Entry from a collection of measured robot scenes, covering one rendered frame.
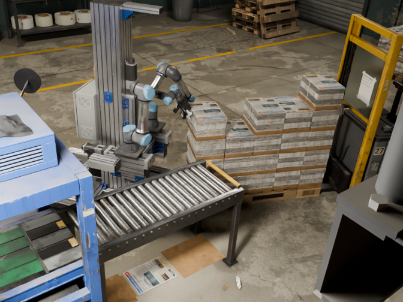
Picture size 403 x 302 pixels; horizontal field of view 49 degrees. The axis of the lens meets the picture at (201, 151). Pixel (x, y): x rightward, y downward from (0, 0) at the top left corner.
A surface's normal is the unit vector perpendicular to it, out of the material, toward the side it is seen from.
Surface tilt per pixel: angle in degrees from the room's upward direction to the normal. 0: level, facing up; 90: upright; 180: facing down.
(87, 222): 90
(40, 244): 0
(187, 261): 0
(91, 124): 90
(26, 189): 0
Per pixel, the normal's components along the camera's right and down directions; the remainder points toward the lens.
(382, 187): -0.93, 0.14
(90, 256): 0.60, 0.44
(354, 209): -0.80, 0.27
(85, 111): -0.29, 0.48
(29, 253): 0.06, -0.85
